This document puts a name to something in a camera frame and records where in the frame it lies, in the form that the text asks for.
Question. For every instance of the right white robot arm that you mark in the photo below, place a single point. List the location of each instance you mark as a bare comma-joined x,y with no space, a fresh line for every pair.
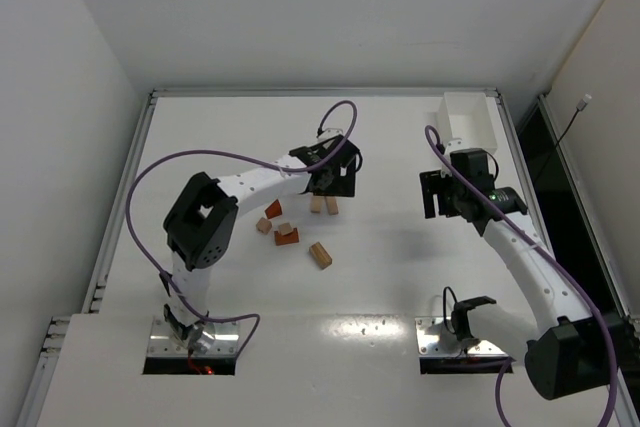
567,348

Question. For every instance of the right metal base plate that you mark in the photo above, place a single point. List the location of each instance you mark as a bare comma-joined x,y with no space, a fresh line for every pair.
435,342

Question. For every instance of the light long wood block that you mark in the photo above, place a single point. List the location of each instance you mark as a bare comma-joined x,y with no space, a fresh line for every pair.
332,205
316,204

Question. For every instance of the white plastic box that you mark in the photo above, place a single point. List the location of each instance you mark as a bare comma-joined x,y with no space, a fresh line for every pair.
466,116

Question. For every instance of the dark striped wood block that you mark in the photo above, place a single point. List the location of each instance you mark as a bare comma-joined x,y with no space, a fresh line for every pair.
320,255

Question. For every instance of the black hanging cable white plug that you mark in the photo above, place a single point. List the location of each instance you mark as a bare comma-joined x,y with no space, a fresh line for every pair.
579,108

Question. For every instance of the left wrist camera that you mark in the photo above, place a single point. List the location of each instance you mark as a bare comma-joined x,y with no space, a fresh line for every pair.
329,133

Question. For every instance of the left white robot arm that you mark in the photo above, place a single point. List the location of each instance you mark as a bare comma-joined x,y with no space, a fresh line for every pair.
200,224

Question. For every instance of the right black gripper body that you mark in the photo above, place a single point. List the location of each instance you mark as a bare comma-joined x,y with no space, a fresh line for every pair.
431,194

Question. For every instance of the red-brown notched block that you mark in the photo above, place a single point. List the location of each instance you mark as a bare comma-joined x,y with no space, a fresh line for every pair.
288,239

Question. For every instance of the metal base plate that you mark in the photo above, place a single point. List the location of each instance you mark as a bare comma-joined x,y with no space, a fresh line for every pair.
213,341
435,342

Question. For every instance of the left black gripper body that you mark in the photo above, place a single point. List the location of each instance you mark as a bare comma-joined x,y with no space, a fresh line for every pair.
343,175

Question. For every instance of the red-brown wedge block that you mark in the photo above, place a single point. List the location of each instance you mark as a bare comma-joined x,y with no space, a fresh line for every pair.
273,210

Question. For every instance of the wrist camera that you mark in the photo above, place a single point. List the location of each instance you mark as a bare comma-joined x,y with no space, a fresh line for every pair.
329,133
455,144

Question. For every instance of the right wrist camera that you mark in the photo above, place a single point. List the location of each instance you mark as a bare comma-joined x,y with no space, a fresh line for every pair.
455,144

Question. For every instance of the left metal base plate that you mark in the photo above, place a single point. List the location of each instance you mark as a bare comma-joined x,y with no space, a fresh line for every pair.
213,341

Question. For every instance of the small light wood cube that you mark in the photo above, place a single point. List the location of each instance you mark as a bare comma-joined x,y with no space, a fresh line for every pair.
285,229

